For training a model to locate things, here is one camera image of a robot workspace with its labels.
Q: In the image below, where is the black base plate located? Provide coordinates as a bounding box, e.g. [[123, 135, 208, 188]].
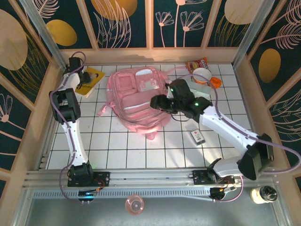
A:
[[192, 169, 236, 186], [67, 171, 111, 188]]

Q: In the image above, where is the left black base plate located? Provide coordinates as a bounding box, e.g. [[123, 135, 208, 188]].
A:
[[67, 171, 111, 188]]

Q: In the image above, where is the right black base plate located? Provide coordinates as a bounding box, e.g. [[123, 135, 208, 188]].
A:
[[192, 169, 236, 186]]

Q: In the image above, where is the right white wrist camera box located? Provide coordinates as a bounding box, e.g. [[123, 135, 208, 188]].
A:
[[164, 82, 174, 99]]

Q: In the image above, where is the white orange bowl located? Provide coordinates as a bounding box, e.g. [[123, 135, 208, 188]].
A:
[[192, 67, 212, 84]]

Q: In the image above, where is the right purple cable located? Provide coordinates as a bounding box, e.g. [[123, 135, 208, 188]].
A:
[[181, 74, 301, 203]]

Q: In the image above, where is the white bottle black cap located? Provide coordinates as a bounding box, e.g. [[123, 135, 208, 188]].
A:
[[250, 186, 278, 204]]

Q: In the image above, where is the circuit board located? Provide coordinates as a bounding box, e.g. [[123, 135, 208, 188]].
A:
[[210, 185, 238, 202], [78, 190, 97, 203]]

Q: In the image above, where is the pink backpack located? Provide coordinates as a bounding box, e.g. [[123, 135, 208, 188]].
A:
[[96, 65, 186, 141]]

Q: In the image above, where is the right circuit board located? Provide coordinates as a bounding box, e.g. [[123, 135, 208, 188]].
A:
[[210, 185, 238, 202]]

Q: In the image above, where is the aluminium frame post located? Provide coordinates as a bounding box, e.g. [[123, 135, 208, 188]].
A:
[[231, 0, 276, 69], [18, 0, 69, 71]]

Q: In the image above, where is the small black white card box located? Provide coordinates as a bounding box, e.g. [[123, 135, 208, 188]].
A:
[[190, 129, 206, 145]]

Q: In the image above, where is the orange crumpled toy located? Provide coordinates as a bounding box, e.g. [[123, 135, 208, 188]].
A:
[[210, 76, 222, 89]]

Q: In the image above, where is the slotted metal cable tray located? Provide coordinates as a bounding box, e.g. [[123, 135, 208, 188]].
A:
[[32, 189, 212, 201]]

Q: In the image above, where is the pink round cup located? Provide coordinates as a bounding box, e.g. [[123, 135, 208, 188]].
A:
[[125, 194, 144, 215]]

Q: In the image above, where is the pale blue pencil case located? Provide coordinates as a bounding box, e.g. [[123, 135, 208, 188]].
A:
[[190, 81, 212, 97]]

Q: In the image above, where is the aluminium rail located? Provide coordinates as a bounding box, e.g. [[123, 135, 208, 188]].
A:
[[23, 166, 280, 189]]

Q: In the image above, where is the left circuit board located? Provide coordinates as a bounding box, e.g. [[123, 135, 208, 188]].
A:
[[78, 190, 97, 203]]

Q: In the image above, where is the orange snack packet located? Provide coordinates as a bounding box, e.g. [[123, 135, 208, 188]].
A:
[[185, 57, 209, 71]]

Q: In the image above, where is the yellow book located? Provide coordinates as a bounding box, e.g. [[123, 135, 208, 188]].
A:
[[75, 67, 106, 99]]

